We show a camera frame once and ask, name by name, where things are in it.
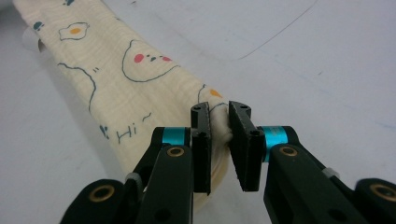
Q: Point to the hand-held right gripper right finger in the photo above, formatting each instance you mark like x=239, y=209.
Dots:
x=246, y=149

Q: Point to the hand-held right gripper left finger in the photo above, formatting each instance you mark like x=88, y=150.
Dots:
x=201, y=155

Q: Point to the cream printed cloth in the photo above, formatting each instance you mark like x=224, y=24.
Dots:
x=124, y=102

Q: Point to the white foam mat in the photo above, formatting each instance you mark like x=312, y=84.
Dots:
x=311, y=62

